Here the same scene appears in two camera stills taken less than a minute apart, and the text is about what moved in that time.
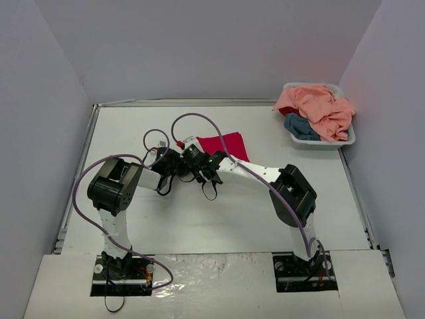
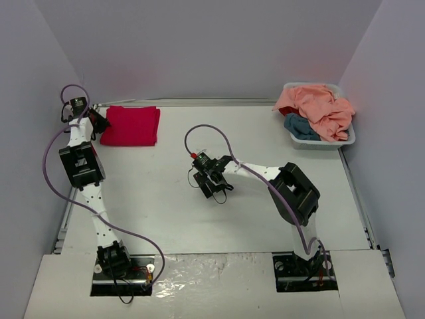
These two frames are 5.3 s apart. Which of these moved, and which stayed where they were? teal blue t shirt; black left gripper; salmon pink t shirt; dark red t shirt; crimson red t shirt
Moved: crimson red t shirt; black left gripper
Stayed: dark red t shirt; salmon pink t shirt; teal blue t shirt
